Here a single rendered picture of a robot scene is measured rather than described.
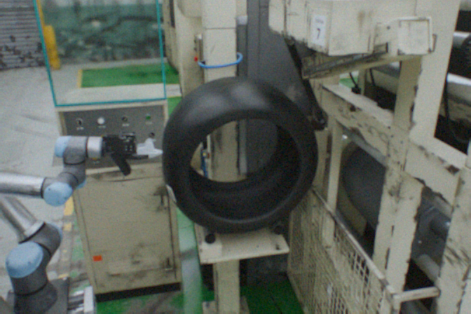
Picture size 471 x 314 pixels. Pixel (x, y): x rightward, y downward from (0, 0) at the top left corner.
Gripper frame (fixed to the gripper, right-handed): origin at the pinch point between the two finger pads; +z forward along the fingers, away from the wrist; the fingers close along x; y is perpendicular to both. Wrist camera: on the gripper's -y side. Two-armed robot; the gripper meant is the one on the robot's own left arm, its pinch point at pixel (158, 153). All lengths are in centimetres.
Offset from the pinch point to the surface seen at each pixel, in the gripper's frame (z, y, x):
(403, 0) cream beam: 62, 62, -35
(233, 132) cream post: 33.3, -0.6, 26.9
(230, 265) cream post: 40, -76, 27
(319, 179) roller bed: 77, -21, 20
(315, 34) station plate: 43, 50, -26
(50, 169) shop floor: -110, -138, 263
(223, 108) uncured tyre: 20.7, 22.3, -12.0
